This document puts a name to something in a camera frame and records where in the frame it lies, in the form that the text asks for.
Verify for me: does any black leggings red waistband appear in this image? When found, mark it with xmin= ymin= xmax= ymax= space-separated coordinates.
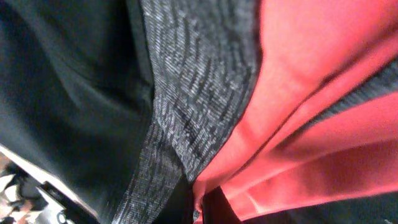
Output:
xmin=0 ymin=0 xmax=398 ymax=224

